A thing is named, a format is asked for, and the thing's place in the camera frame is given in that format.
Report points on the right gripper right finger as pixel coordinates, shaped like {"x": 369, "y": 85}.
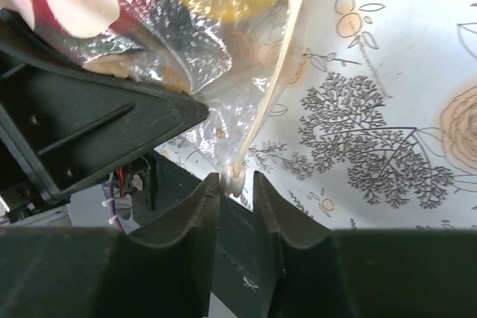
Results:
{"x": 290, "y": 249}

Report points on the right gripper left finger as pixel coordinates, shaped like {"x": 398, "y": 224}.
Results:
{"x": 171, "y": 259}

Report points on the clear dotted zip bag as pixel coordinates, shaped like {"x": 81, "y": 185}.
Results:
{"x": 237, "y": 70}

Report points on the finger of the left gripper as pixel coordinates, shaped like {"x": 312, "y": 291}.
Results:
{"x": 64, "y": 128}

